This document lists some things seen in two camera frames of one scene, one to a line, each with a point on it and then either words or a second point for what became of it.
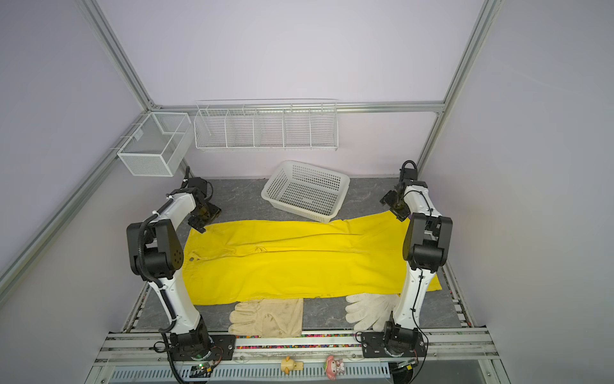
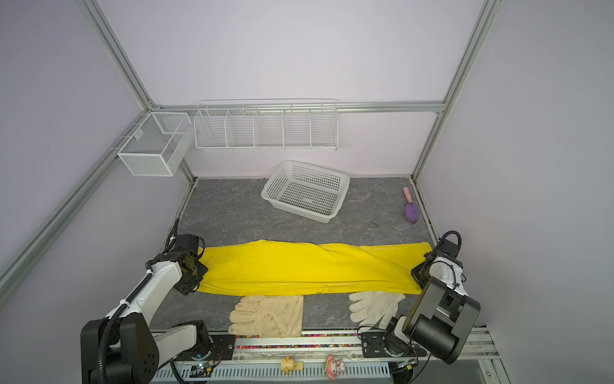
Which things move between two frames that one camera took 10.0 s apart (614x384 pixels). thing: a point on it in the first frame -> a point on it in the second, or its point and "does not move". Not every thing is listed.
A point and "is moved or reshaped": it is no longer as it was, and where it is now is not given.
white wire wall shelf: [307, 125] does not move
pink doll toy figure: [332, 367] does not move
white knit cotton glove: [366, 310] does not move
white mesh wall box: [157, 145] does not move
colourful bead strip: [303, 346] does not move
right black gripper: [388, 199] -> [418, 274]
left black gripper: [194, 222] -> [186, 289]
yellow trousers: [231, 262] is moved or reshaped
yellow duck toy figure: [288, 365] does not move
